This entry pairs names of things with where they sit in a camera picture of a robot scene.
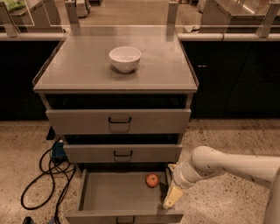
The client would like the white horizontal rail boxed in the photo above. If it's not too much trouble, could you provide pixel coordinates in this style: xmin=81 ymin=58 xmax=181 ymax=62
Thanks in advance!
xmin=0 ymin=32 xmax=280 ymax=42

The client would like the grey bottom drawer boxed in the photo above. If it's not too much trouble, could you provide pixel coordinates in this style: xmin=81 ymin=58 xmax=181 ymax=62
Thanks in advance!
xmin=66 ymin=168 xmax=184 ymax=224

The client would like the background steel table left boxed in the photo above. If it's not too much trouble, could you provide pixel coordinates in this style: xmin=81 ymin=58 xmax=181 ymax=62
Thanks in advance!
xmin=0 ymin=0 xmax=62 ymax=33

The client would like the grey top drawer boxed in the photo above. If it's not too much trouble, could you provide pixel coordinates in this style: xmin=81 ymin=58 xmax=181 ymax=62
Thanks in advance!
xmin=46 ymin=109 xmax=191 ymax=135

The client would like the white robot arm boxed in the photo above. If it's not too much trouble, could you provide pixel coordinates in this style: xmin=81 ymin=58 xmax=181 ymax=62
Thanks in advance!
xmin=163 ymin=146 xmax=280 ymax=224

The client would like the blue power box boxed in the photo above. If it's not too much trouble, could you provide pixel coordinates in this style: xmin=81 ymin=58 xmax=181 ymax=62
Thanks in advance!
xmin=51 ymin=140 xmax=67 ymax=163

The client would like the background steel table right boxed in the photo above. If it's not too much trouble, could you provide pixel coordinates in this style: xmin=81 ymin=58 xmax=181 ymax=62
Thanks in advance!
xmin=198 ymin=0 xmax=270 ymax=33

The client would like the background steel table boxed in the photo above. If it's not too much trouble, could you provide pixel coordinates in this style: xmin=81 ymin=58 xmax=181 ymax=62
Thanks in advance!
xmin=0 ymin=0 xmax=62 ymax=33
xmin=198 ymin=0 xmax=270 ymax=33

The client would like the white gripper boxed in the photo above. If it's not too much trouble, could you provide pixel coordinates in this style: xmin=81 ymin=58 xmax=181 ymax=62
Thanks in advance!
xmin=163 ymin=160 xmax=201 ymax=209

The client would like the grey drawer cabinet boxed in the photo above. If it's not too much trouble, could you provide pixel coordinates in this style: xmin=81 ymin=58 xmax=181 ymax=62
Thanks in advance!
xmin=31 ymin=25 xmax=200 ymax=176

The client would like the white ceramic bowl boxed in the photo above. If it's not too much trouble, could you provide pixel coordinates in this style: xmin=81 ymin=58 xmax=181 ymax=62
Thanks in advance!
xmin=109 ymin=46 xmax=142 ymax=74

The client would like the grey middle drawer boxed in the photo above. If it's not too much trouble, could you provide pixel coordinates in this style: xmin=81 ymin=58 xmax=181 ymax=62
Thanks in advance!
xmin=64 ymin=144 xmax=182 ymax=163

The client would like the grey drawer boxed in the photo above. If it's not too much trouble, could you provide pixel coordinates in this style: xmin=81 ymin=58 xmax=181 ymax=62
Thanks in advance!
xmin=66 ymin=168 xmax=184 ymax=224
xmin=46 ymin=109 xmax=191 ymax=135
xmin=64 ymin=144 xmax=182 ymax=163

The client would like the green item on table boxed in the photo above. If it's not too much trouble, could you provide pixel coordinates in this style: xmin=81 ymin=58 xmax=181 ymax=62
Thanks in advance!
xmin=3 ymin=0 xmax=25 ymax=12

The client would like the red apple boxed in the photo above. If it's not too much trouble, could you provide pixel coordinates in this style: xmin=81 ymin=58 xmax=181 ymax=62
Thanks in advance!
xmin=145 ymin=173 xmax=159 ymax=188

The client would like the black floor cable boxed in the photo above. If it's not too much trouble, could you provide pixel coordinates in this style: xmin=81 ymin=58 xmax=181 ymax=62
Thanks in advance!
xmin=20 ymin=139 xmax=77 ymax=224

